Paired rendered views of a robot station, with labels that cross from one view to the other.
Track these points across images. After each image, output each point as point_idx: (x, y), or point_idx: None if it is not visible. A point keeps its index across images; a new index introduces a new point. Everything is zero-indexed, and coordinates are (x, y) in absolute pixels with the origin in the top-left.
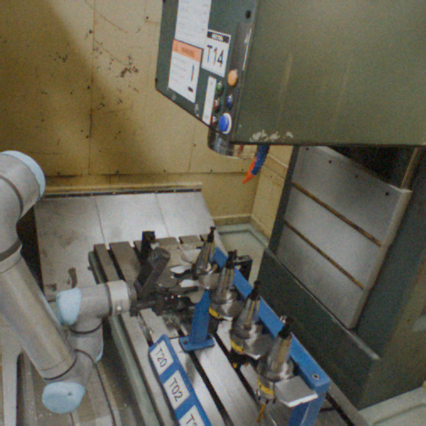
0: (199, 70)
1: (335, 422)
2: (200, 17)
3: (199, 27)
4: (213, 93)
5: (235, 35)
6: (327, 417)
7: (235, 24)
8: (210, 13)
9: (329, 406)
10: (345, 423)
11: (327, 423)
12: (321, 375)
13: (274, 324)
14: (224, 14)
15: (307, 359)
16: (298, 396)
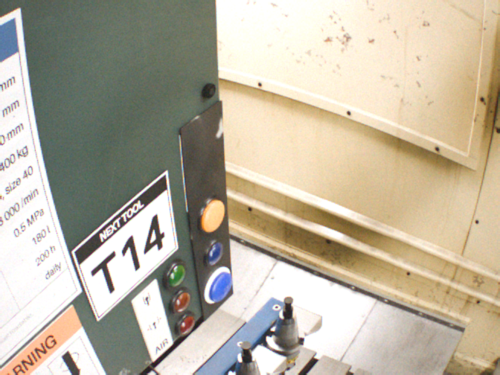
0: (88, 337)
1: (170, 367)
2: (26, 262)
3: (33, 285)
4: (161, 302)
5: (185, 154)
6: (168, 373)
7: (171, 140)
8: (59, 214)
9: (154, 373)
10: (165, 359)
11: (176, 372)
12: (271, 303)
13: (228, 356)
14: (122, 160)
15: (259, 318)
16: (307, 314)
